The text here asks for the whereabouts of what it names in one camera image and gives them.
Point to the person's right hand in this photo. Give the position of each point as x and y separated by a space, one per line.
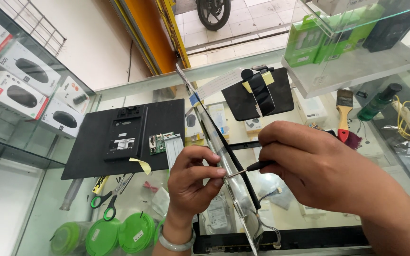
319 167

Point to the person's left hand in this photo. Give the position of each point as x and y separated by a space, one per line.
185 185

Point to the person's right fingers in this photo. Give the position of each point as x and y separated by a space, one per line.
272 145

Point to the thin display screen panel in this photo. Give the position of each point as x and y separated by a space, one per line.
222 149

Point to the black tape strip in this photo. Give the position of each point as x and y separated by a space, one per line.
262 93

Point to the white product box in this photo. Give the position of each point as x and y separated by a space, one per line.
310 106

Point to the small black plastic plate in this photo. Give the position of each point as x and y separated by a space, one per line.
237 101

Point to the wooden paintbrush with red tip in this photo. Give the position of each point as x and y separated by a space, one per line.
343 113

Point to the dark red cloth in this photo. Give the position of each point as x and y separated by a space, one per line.
353 140

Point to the silver metal shield plate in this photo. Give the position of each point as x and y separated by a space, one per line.
174 147

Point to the row of green product boxes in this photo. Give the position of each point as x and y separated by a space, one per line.
308 42

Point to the green bottle with black cap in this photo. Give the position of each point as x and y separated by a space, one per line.
374 105

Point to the clear acrylic display case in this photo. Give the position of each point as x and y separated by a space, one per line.
351 67

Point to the green circuit board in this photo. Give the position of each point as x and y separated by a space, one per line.
158 143

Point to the yellow tape piece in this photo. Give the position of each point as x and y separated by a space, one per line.
141 164

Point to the pale green jade bangle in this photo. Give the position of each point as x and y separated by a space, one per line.
176 244

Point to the motorcycle wheel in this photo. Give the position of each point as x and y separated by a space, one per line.
213 14

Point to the green lidded plastic container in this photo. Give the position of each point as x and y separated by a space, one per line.
136 233
102 237
68 240

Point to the black product box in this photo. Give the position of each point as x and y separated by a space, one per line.
392 30

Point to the yellow and black label strip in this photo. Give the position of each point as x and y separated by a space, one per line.
100 185

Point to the large black monitor back plate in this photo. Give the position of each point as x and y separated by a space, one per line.
84 153

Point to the small white accessory box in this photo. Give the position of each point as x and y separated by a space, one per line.
73 94

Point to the silver metal tube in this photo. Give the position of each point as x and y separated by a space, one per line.
71 195

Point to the black monitor base frame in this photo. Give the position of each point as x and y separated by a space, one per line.
308 240

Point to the black plastic bracket cover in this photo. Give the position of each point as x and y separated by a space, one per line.
125 133

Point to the orange and yellow door frame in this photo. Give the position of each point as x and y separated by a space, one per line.
148 32

